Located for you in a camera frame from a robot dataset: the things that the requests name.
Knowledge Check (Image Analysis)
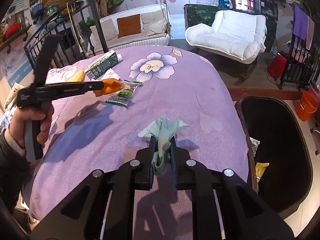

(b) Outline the clear green-print snack packet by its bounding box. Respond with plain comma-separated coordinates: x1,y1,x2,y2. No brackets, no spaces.
121,79,144,93
105,90,137,108

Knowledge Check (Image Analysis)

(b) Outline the crumpled white wrapper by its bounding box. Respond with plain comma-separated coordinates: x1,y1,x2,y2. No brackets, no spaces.
249,137,260,158

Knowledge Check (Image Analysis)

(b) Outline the purple floral blanket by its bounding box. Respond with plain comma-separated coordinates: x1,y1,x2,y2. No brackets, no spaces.
21,45,250,240

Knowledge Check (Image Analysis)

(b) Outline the black metal rack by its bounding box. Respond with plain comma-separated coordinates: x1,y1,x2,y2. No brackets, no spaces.
279,37,317,90

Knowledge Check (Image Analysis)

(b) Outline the printed paper bag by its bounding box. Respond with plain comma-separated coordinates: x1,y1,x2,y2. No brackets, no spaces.
4,81,22,110

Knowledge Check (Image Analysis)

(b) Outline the wooden wall shelf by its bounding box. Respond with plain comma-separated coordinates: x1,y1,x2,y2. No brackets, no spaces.
0,25,32,53

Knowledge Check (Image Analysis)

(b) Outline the orange wrapper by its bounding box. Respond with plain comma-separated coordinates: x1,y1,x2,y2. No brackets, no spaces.
94,78,125,97

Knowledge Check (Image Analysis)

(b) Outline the purple towel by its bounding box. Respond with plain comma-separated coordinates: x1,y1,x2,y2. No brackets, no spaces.
292,4,309,42

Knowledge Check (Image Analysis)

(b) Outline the orange cushion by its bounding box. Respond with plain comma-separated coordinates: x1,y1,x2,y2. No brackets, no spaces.
117,14,142,38

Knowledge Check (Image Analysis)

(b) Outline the white wicker swing sofa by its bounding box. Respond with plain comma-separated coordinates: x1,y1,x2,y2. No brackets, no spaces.
89,4,172,55

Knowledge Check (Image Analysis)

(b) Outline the green floral cabinet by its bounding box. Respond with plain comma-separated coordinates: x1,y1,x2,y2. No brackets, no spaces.
184,4,225,30

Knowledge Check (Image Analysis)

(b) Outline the person's left hand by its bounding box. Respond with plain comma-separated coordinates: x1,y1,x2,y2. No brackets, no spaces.
9,104,55,151

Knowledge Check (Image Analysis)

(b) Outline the orange bucket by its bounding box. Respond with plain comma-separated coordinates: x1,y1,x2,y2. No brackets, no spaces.
294,91,318,122

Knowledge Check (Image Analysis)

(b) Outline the teal round tin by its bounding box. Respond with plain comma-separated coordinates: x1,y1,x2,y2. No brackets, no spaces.
43,2,60,18

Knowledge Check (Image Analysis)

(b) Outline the person's left forearm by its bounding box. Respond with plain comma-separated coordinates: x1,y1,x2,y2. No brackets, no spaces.
0,125,33,215

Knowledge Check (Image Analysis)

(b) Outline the green drink carton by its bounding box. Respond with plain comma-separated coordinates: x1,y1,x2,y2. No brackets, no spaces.
85,50,123,80

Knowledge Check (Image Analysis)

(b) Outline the beige cushion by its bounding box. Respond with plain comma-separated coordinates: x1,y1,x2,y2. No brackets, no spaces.
140,10,167,37
90,19,118,43

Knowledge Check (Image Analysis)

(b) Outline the red bag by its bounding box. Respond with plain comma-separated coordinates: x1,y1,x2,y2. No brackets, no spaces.
267,51,288,82

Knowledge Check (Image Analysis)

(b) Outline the pink towel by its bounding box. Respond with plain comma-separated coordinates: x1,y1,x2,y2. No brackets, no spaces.
306,16,315,50

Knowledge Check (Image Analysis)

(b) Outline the white tissue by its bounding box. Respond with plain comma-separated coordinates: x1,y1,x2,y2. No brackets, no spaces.
101,69,120,80

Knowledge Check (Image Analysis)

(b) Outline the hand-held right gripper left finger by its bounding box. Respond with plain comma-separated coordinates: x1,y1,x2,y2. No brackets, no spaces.
31,135,157,240

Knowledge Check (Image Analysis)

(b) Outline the white padded armchair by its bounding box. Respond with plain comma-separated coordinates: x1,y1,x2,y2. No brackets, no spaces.
185,10,267,64

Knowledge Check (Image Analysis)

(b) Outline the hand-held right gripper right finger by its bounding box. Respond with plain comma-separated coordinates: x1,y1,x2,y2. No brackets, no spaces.
170,137,294,240

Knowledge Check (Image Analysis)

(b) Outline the black trash bin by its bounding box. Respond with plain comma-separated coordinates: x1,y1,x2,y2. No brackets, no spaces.
234,93,314,219

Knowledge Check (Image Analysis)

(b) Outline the potted green plant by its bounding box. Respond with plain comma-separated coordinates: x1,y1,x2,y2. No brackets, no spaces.
287,0,320,25

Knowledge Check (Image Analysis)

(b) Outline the yellow wrapper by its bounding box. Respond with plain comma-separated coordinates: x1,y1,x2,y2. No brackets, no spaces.
255,162,270,183

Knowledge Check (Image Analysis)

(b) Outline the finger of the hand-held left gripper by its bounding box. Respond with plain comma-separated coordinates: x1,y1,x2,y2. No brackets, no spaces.
59,79,105,96

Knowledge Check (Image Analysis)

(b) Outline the teal tissue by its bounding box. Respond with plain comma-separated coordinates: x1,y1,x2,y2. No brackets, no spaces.
138,117,193,177

